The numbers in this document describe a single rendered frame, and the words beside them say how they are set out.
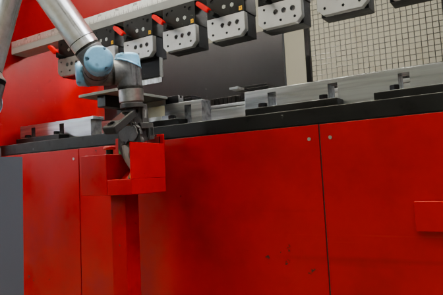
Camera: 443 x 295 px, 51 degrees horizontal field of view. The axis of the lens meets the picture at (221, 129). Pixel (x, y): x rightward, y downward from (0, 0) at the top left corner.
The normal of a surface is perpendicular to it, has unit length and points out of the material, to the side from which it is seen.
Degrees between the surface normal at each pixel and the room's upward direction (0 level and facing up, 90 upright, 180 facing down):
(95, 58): 90
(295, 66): 90
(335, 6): 90
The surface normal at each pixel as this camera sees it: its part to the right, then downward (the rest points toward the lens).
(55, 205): -0.55, -0.05
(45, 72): 0.84, -0.09
